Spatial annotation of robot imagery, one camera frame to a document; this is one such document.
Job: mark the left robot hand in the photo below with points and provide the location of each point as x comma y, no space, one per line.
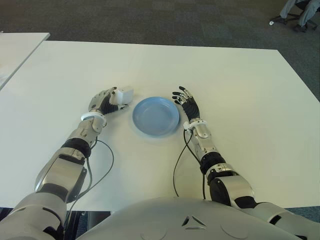
102,102

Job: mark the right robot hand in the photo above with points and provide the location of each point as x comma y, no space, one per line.
191,108

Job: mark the white cube charger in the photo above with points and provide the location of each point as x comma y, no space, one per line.
126,96

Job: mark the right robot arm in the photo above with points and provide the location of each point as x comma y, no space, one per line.
230,187

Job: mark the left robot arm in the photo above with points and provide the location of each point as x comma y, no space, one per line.
62,172

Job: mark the blue round plate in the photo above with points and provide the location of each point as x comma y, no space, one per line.
155,116

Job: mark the white office table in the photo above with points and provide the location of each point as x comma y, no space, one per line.
15,50

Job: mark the grey robot torso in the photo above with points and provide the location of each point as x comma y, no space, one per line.
162,220

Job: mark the black office chair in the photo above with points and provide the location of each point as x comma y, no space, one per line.
278,18

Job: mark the person in grey trousers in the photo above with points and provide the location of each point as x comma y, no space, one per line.
306,12

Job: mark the black table leg frame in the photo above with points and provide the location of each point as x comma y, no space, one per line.
100,214

